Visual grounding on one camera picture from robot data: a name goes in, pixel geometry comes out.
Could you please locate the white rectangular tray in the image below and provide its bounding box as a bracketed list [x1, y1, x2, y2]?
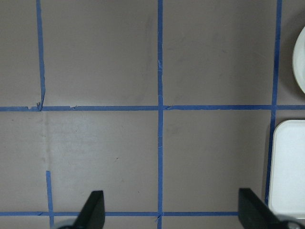
[268, 120, 305, 219]

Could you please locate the cream round lemon plate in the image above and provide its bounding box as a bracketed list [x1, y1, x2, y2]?
[292, 28, 305, 93]

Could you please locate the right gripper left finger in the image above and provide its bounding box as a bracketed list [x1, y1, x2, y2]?
[53, 190, 105, 229]

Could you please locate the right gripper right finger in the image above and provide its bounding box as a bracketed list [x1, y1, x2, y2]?
[238, 188, 305, 229]

